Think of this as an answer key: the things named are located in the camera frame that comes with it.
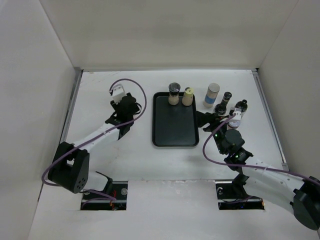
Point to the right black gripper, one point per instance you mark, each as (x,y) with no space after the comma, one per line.
(202,119)

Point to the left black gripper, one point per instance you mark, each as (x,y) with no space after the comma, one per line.
(116,106)

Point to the yellow cap spice bottle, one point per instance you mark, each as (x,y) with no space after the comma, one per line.
(188,96)

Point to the silver lid blue label jar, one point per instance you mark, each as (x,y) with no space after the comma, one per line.
(211,95)

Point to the black knob cap bottle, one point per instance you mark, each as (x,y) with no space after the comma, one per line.
(243,106)

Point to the black cap spice bottle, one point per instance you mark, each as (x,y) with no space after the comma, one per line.
(220,109)

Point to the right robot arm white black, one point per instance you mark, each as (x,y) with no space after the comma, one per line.
(296,193)

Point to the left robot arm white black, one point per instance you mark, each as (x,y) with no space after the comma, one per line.
(70,168)

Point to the black plastic tray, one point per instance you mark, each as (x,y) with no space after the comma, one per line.
(173,125)

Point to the tall dark pepper grinder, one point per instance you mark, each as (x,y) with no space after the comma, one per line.
(226,98)

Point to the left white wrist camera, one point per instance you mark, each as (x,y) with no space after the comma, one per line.
(117,92)

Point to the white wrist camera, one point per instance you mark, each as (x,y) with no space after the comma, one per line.
(117,92)
(236,114)

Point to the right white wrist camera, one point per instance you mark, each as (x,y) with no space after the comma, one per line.
(236,114)

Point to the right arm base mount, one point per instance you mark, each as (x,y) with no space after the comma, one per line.
(232,196)

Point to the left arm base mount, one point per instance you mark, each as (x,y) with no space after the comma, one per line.
(102,193)

